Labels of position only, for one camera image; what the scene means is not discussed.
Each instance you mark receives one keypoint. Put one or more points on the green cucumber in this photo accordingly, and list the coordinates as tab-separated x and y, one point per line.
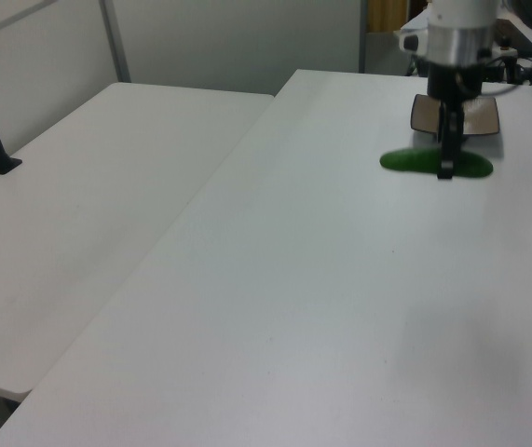
410	160

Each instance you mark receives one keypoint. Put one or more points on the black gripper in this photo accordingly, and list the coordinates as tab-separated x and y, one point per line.
452	81

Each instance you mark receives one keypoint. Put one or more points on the grey metal upright post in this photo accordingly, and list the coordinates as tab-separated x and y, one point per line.
362	37

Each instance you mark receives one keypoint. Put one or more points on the yellow wooden panel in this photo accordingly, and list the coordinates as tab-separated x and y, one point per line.
386	16

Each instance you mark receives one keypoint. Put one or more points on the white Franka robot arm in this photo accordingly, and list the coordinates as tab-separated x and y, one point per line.
461	28

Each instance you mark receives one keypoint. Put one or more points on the metal partition frame post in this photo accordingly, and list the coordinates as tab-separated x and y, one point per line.
114	42

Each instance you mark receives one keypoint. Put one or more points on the square brown ceramic plate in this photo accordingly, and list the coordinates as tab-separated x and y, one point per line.
426	116

